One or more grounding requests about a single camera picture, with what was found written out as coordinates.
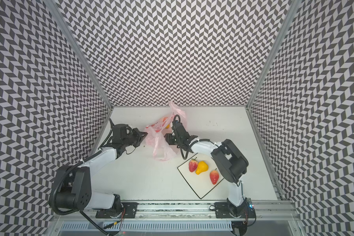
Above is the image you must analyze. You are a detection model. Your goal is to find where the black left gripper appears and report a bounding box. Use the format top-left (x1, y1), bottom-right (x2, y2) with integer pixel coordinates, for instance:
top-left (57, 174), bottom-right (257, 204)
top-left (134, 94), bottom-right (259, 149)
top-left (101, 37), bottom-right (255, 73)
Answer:
top-left (123, 128), bottom-right (148, 148)

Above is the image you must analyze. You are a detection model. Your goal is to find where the pink plastic bag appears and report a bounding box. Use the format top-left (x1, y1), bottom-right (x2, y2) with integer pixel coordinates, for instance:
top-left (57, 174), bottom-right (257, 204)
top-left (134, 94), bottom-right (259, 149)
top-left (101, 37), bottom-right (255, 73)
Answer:
top-left (144, 101), bottom-right (187, 161)

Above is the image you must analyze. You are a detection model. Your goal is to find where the red fake strawberry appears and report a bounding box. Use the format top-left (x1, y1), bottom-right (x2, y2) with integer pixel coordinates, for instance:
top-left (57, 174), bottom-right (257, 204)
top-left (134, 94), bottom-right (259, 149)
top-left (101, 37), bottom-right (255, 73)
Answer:
top-left (188, 158), bottom-right (198, 173)
top-left (209, 169), bottom-right (220, 185)

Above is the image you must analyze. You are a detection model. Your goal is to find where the yellow fake pear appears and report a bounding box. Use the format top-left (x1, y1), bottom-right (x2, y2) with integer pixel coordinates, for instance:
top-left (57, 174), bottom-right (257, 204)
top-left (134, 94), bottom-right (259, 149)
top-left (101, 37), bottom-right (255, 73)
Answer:
top-left (195, 161), bottom-right (208, 175)

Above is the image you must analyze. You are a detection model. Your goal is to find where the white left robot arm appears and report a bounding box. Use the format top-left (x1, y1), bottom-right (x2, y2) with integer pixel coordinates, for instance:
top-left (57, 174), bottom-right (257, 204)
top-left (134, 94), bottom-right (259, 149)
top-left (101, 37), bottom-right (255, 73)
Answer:
top-left (49, 125), bottom-right (147, 218)

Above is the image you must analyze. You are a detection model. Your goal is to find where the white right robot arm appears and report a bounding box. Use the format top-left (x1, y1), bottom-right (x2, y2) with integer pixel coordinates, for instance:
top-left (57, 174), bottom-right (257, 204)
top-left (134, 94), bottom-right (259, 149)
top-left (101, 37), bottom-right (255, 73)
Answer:
top-left (164, 115), bottom-right (251, 217)

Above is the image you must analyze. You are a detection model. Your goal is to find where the white square mat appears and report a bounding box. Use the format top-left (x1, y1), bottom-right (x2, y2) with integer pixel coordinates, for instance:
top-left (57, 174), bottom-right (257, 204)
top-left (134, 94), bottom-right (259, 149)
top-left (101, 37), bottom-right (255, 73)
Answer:
top-left (177, 154), bottom-right (224, 199)

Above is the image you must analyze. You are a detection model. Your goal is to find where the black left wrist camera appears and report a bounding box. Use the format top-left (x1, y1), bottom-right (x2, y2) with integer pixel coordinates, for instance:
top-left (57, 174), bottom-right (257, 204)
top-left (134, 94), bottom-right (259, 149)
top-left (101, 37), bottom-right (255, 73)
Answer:
top-left (113, 124), bottom-right (132, 140)

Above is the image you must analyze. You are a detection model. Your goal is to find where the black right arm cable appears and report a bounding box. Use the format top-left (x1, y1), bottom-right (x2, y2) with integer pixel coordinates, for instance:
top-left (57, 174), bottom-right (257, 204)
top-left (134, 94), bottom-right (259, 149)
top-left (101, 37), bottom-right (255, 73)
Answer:
top-left (172, 114), bottom-right (213, 160)

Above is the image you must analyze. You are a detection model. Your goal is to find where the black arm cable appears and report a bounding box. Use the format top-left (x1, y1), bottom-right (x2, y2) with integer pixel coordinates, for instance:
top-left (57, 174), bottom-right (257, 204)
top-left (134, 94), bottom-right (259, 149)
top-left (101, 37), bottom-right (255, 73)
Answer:
top-left (172, 114), bottom-right (213, 160)
top-left (98, 117), bottom-right (136, 156)

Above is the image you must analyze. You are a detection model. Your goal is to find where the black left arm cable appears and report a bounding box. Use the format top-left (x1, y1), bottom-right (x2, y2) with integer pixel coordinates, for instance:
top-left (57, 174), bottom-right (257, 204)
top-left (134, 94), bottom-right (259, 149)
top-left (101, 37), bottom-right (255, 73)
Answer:
top-left (98, 117), bottom-right (136, 156)

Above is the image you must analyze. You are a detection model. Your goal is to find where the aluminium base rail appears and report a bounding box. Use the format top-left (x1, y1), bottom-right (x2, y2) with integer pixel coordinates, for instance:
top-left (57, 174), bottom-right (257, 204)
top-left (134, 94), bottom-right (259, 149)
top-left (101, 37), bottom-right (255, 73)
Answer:
top-left (55, 200), bottom-right (299, 222)

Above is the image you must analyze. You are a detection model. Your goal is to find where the aluminium corner post left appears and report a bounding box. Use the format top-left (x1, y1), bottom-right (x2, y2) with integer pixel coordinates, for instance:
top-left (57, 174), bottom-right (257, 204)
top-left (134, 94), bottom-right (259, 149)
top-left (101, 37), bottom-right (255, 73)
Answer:
top-left (43, 0), bottom-right (113, 109)

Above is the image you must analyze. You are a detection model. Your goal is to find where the aluminium corner post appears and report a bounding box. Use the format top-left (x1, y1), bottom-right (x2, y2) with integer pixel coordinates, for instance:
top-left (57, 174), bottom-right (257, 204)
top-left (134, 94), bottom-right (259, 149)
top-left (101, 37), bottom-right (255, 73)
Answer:
top-left (246, 0), bottom-right (302, 110)
top-left (43, 0), bottom-right (113, 109)

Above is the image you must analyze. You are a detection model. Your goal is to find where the aluminium corner post right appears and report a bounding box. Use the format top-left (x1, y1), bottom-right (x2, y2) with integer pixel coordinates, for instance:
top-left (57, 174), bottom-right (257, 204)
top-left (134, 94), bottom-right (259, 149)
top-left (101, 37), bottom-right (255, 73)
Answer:
top-left (246, 0), bottom-right (302, 110)

